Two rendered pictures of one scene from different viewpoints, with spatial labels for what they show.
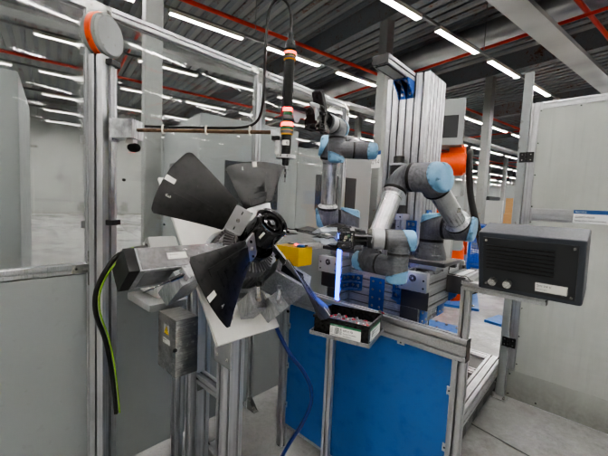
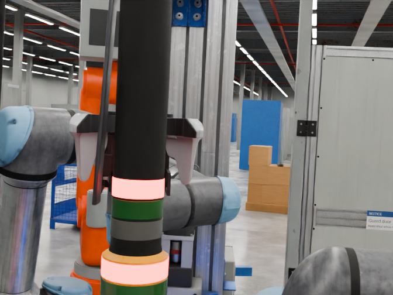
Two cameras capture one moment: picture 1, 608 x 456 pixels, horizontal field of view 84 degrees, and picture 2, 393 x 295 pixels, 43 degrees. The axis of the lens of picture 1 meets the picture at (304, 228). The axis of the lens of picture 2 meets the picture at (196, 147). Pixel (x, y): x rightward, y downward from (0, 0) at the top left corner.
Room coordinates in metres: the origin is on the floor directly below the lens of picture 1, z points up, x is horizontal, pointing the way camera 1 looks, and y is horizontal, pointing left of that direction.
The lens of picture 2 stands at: (0.95, 0.26, 1.66)
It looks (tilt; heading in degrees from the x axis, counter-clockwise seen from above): 3 degrees down; 320
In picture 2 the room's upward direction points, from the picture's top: 3 degrees clockwise
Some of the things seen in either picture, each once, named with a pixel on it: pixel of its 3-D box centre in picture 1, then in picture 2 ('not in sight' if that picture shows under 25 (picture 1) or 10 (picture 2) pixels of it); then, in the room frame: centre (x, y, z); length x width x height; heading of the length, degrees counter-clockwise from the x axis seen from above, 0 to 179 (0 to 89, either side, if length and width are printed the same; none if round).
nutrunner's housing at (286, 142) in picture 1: (288, 99); not in sight; (1.22, 0.08, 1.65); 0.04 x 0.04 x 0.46
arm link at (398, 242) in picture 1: (399, 241); not in sight; (1.19, -0.34, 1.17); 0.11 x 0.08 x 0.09; 84
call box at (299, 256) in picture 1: (293, 255); not in sight; (1.68, 0.04, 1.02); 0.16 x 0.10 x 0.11; 47
